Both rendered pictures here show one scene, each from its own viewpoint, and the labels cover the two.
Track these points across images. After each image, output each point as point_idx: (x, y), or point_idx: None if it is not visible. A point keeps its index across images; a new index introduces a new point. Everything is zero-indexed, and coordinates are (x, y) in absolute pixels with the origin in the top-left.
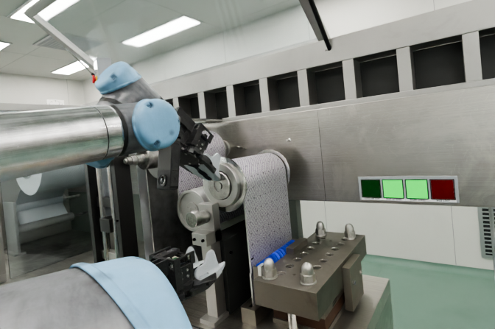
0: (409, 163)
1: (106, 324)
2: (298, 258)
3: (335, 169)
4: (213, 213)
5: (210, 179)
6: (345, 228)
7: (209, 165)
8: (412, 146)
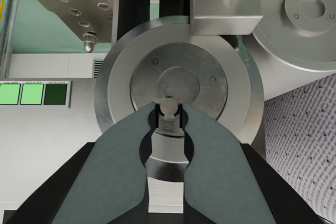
0: (10, 123)
1: None
2: None
3: (95, 117)
4: None
5: (179, 110)
6: (92, 46)
7: (10, 220)
8: (4, 141)
